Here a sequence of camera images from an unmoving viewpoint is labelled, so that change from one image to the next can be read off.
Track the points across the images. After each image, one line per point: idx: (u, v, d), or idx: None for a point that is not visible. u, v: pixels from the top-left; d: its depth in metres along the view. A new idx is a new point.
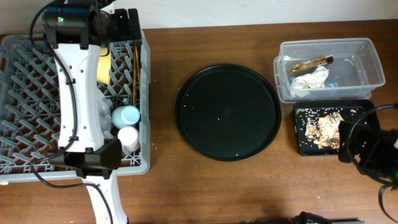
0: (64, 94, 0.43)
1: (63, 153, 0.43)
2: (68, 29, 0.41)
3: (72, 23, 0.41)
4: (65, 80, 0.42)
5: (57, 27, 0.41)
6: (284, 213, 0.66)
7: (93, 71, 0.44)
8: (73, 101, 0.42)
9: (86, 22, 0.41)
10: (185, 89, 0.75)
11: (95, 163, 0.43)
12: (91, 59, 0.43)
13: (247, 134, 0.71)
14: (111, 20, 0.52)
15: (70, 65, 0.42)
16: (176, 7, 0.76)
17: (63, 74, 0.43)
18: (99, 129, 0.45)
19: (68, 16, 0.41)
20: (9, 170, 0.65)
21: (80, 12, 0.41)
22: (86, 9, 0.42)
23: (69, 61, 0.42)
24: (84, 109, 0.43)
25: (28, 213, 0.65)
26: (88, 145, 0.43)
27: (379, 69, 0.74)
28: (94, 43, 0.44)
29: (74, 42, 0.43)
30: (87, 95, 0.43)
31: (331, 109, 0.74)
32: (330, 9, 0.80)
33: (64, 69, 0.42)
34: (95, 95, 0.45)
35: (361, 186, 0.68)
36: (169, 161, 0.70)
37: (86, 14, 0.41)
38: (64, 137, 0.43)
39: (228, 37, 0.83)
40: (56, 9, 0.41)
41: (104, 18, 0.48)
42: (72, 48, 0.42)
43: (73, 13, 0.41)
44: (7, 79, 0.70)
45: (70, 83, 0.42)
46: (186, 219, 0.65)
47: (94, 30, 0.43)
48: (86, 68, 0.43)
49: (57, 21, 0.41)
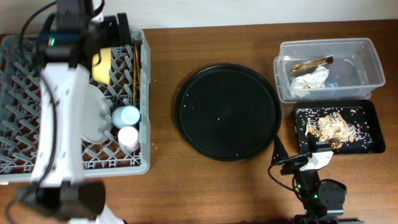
0: (45, 117, 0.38)
1: (36, 188, 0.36)
2: (55, 53, 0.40)
3: (61, 48, 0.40)
4: (48, 101, 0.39)
5: (47, 50, 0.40)
6: (283, 213, 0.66)
7: (78, 96, 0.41)
8: (54, 124, 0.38)
9: (75, 48, 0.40)
10: (185, 89, 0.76)
11: (71, 200, 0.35)
12: (78, 80, 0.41)
13: (247, 133, 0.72)
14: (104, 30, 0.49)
15: (56, 86, 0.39)
16: (176, 7, 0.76)
17: (47, 96, 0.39)
18: (81, 160, 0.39)
19: (58, 42, 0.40)
20: (9, 170, 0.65)
21: (70, 38, 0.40)
22: (78, 33, 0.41)
23: (55, 82, 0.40)
24: (66, 134, 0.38)
25: (28, 213, 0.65)
26: (66, 176, 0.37)
27: (379, 69, 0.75)
28: (83, 66, 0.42)
29: (60, 63, 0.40)
30: (71, 118, 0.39)
31: (331, 109, 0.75)
32: (330, 9, 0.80)
33: (49, 89, 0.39)
34: (80, 121, 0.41)
35: (362, 186, 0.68)
36: (170, 161, 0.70)
37: (77, 41, 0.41)
38: (40, 167, 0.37)
39: (227, 37, 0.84)
40: (46, 33, 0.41)
41: (95, 35, 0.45)
42: (58, 69, 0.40)
43: (63, 39, 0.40)
44: (7, 79, 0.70)
45: (54, 103, 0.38)
46: (185, 219, 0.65)
47: (84, 54, 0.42)
48: (72, 88, 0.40)
49: (48, 45, 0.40)
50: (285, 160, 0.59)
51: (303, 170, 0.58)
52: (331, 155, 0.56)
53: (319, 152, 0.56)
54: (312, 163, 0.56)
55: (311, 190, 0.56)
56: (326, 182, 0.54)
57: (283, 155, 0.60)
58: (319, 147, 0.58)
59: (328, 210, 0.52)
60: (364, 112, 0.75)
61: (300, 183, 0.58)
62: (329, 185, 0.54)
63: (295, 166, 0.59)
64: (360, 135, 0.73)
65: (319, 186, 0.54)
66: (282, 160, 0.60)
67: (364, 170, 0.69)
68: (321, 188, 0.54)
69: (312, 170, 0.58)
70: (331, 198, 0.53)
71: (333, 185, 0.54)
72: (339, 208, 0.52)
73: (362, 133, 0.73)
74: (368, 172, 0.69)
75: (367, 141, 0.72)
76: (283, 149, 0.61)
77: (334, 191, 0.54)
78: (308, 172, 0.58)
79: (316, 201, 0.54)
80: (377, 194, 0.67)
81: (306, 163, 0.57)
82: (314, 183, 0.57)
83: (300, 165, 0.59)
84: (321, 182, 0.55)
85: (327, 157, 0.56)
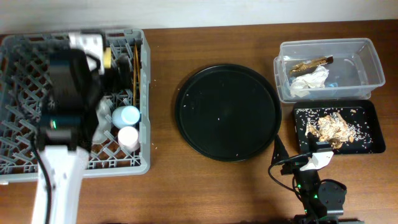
0: (41, 199, 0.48)
1: None
2: (56, 135, 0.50)
3: (62, 132, 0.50)
4: (45, 186, 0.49)
5: (50, 134, 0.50)
6: (284, 213, 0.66)
7: (76, 173, 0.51)
8: (47, 209, 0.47)
9: (73, 132, 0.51)
10: (185, 89, 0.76)
11: None
12: (75, 163, 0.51)
13: (247, 134, 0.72)
14: (93, 92, 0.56)
15: (53, 170, 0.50)
16: (176, 7, 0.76)
17: (44, 180, 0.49)
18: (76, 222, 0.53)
19: (61, 124, 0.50)
20: (9, 170, 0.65)
21: (70, 122, 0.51)
22: (77, 115, 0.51)
23: (53, 166, 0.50)
24: (60, 211, 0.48)
25: (28, 213, 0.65)
26: None
27: (379, 70, 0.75)
28: (82, 146, 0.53)
29: (60, 145, 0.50)
30: (66, 201, 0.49)
31: (331, 109, 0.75)
32: (331, 9, 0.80)
33: (47, 175, 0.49)
34: (72, 210, 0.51)
35: (362, 186, 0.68)
36: (169, 162, 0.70)
37: (76, 124, 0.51)
38: None
39: (227, 37, 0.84)
40: (49, 115, 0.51)
41: (92, 100, 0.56)
42: (58, 152, 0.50)
43: (64, 123, 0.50)
44: (7, 79, 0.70)
45: (50, 188, 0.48)
46: (185, 219, 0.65)
47: (83, 136, 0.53)
48: (69, 175, 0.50)
49: (51, 128, 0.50)
50: (286, 160, 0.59)
51: (303, 170, 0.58)
52: (331, 155, 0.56)
53: (319, 153, 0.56)
54: (313, 163, 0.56)
55: (311, 190, 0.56)
56: (326, 182, 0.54)
57: (284, 155, 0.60)
58: (320, 147, 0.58)
59: (327, 210, 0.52)
60: (364, 112, 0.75)
61: (300, 183, 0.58)
62: (329, 185, 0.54)
63: (295, 167, 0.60)
64: (360, 135, 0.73)
65: (319, 186, 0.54)
66: (282, 160, 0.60)
67: (364, 170, 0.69)
68: (321, 188, 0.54)
69: (312, 170, 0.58)
70: (331, 199, 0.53)
71: (333, 185, 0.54)
72: (339, 208, 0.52)
73: (362, 133, 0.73)
74: (368, 172, 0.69)
75: (367, 141, 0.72)
76: (283, 149, 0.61)
77: (334, 191, 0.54)
78: (308, 172, 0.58)
79: (316, 202, 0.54)
80: (377, 194, 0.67)
81: (307, 163, 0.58)
82: (314, 183, 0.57)
83: (301, 165, 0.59)
84: (321, 182, 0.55)
85: (327, 158, 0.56)
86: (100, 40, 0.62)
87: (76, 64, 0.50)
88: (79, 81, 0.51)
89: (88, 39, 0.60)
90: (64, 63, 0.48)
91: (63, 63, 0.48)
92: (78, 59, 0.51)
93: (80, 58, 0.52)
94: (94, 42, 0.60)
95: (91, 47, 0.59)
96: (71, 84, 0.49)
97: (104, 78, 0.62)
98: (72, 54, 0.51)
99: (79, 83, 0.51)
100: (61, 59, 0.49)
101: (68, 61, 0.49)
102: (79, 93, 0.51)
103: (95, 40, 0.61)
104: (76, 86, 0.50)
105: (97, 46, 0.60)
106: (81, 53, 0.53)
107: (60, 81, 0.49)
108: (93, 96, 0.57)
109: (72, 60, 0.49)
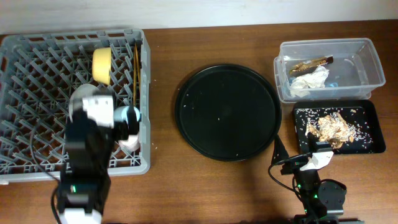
0: None
1: None
2: (74, 200, 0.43)
3: (81, 196, 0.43)
4: None
5: (67, 198, 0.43)
6: (284, 213, 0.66)
7: None
8: None
9: (91, 197, 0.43)
10: (185, 89, 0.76)
11: None
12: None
13: (247, 134, 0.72)
14: (106, 154, 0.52)
15: None
16: (176, 7, 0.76)
17: None
18: None
19: (79, 190, 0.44)
20: (9, 170, 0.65)
21: (89, 186, 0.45)
22: (94, 180, 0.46)
23: None
24: None
25: (28, 213, 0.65)
26: None
27: (379, 70, 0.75)
28: (97, 211, 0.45)
29: (78, 208, 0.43)
30: None
31: (331, 109, 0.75)
32: (331, 9, 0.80)
33: None
34: None
35: (362, 186, 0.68)
36: (169, 162, 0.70)
37: (95, 189, 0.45)
38: None
39: (227, 37, 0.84)
40: (68, 183, 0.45)
41: (103, 165, 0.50)
42: (76, 215, 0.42)
43: (83, 188, 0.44)
44: (7, 79, 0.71)
45: None
46: (185, 219, 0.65)
47: (100, 200, 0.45)
48: None
49: (70, 191, 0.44)
50: (286, 160, 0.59)
51: (303, 170, 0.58)
52: (331, 155, 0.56)
53: (319, 153, 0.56)
54: (313, 163, 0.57)
55: (311, 190, 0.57)
56: (326, 182, 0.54)
57: (284, 155, 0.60)
58: (320, 146, 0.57)
59: (327, 210, 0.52)
60: (364, 112, 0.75)
61: (300, 183, 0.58)
62: (329, 185, 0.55)
63: (295, 166, 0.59)
64: (360, 135, 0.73)
65: (320, 186, 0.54)
66: (282, 160, 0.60)
67: (364, 170, 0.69)
68: (321, 188, 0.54)
69: (312, 170, 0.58)
70: (331, 198, 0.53)
71: (333, 185, 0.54)
72: (339, 207, 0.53)
73: (362, 133, 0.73)
74: (368, 172, 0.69)
75: (367, 141, 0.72)
76: (283, 149, 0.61)
77: (334, 191, 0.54)
78: (308, 172, 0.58)
79: (316, 201, 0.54)
80: (377, 194, 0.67)
81: (307, 163, 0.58)
82: (314, 183, 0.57)
83: (301, 165, 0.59)
84: (321, 182, 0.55)
85: (327, 157, 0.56)
86: (112, 101, 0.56)
87: (89, 137, 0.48)
88: (94, 149, 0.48)
89: (99, 99, 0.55)
90: (83, 135, 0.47)
91: (79, 136, 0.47)
92: (91, 127, 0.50)
93: (95, 129, 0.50)
94: (104, 102, 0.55)
95: (94, 108, 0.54)
96: (86, 155, 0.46)
97: (109, 135, 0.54)
98: (89, 125, 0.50)
99: (94, 151, 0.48)
100: (76, 134, 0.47)
101: (84, 135, 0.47)
102: (92, 161, 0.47)
103: (106, 100, 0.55)
104: (91, 152, 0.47)
105: (109, 106, 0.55)
106: (94, 123, 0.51)
107: (78, 157, 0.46)
108: (105, 157, 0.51)
109: (86, 133, 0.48)
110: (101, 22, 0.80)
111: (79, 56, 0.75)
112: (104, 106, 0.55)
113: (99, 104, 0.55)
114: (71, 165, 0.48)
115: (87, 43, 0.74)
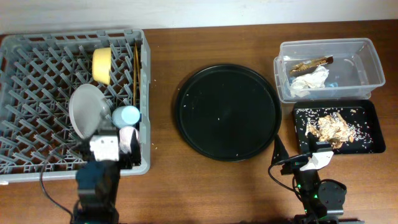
0: None
1: None
2: None
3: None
4: None
5: None
6: (284, 213, 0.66)
7: None
8: None
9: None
10: (185, 89, 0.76)
11: None
12: None
13: (247, 134, 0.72)
14: (112, 191, 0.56)
15: None
16: (176, 7, 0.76)
17: None
18: None
19: (93, 220, 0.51)
20: (9, 170, 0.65)
21: (102, 217, 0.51)
22: (105, 217, 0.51)
23: None
24: None
25: (28, 213, 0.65)
26: None
27: (379, 69, 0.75)
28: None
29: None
30: None
31: (331, 109, 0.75)
32: (331, 9, 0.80)
33: None
34: None
35: (362, 186, 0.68)
36: (169, 162, 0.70)
37: (107, 219, 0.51)
38: None
39: (228, 37, 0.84)
40: (83, 216, 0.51)
41: (109, 201, 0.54)
42: None
43: (97, 215, 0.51)
44: (7, 79, 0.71)
45: None
46: (185, 219, 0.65)
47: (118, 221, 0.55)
48: None
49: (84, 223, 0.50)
50: (286, 160, 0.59)
51: (303, 170, 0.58)
52: (331, 155, 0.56)
53: (319, 153, 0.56)
54: (313, 163, 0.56)
55: (311, 190, 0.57)
56: (326, 182, 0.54)
57: (284, 155, 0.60)
58: (319, 147, 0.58)
59: (327, 210, 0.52)
60: (364, 112, 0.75)
61: (300, 183, 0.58)
62: (329, 185, 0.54)
63: (295, 166, 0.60)
64: (360, 135, 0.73)
65: (320, 186, 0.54)
66: (282, 160, 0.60)
67: (364, 170, 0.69)
68: (321, 188, 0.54)
69: (312, 170, 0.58)
70: (331, 198, 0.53)
71: (333, 185, 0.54)
72: (339, 208, 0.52)
73: (362, 133, 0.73)
74: (368, 172, 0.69)
75: (367, 141, 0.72)
76: (283, 149, 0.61)
77: (334, 191, 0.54)
78: (308, 172, 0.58)
79: (316, 202, 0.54)
80: (377, 194, 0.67)
81: (307, 163, 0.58)
82: (314, 183, 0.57)
83: (301, 165, 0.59)
84: (321, 182, 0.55)
85: (327, 158, 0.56)
86: (116, 140, 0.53)
87: (99, 182, 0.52)
88: (102, 190, 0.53)
89: (104, 139, 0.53)
90: (91, 183, 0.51)
91: (89, 186, 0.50)
92: (99, 172, 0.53)
93: (103, 172, 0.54)
94: (109, 141, 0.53)
95: (99, 147, 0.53)
96: (96, 198, 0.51)
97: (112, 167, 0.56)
98: (97, 170, 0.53)
99: (102, 191, 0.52)
100: (86, 180, 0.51)
101: (92, 182, 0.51)
102: (102, 201, 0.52)
103: (111, 139, 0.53)
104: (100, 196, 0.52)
105: (113, 146, 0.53)
106: (101, 167, 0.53)
107: (87, 199, 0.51)
108: (112, 190, 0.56)
109: (96, 181, 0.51)
110: (102, 22, 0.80)
111: (78, 56, 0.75)
112: (109, 145, 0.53)
113: (104, 144, 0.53)
114: (83, 206, 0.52)
115: (87, 43, 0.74)
